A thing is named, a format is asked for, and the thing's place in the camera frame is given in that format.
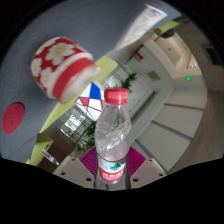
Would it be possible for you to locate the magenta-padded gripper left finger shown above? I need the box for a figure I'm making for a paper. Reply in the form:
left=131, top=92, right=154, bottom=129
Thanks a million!
left=53, top=146, right=99, bottom=189

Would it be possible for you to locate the red blue white cube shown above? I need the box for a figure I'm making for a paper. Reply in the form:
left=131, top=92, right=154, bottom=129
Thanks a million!
left=73, top=80, right=107, bottom=121

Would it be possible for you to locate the red floor box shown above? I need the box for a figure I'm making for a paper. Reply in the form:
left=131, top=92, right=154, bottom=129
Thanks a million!
left=133, top=50, right=144, bottom=61

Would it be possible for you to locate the framed wall picture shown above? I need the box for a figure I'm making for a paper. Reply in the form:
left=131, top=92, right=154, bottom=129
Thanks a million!
left=147, top=70, right=160, bottom=82

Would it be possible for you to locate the clear red-capped water bottle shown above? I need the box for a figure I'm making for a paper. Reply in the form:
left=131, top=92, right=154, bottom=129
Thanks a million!
left=94, top=87, right=132, bottom=190

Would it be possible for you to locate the large lime green table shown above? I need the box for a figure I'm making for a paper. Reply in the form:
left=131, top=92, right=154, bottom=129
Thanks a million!
left=39, top=54, right=119, bottom=134

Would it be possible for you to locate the red floral cup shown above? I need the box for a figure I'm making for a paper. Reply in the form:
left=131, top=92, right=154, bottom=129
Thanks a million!
left=29, top=36, right=102, bottom=104

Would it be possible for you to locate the lime green chair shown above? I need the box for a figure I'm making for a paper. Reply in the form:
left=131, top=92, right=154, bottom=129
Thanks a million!
left=153, top=20, right=181, bottom=36

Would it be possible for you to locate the black chair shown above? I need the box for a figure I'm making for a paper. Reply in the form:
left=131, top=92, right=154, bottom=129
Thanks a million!
left=162, top=28, right=176, bottom=38

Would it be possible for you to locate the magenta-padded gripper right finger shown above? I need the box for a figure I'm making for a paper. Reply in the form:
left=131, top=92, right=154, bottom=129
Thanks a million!
left=125, top=146, right=168, bottom=190

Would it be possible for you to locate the small lime green table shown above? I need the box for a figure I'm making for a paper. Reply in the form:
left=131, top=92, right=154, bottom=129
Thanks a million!
left=29, top=132, right=54, bottom=166

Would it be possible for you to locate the flat round red coaster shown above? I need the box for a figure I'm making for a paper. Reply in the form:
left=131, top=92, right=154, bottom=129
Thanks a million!
left=1, top=102, right=26, bottom=135

